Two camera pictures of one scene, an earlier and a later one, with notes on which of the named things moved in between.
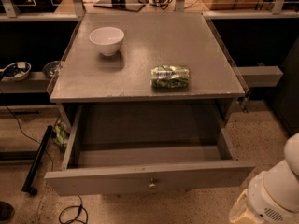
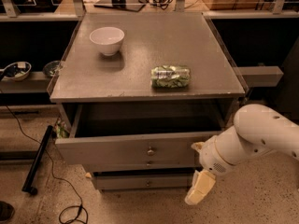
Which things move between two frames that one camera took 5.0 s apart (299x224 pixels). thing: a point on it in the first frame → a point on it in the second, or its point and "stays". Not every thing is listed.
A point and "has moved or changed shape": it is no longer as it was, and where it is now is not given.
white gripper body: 261,200 → 211,157
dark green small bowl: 49,68 stays
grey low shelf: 35,83 stays
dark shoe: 7,212 stays
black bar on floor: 36,161 stays
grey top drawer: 147,147 has moved or changed shape
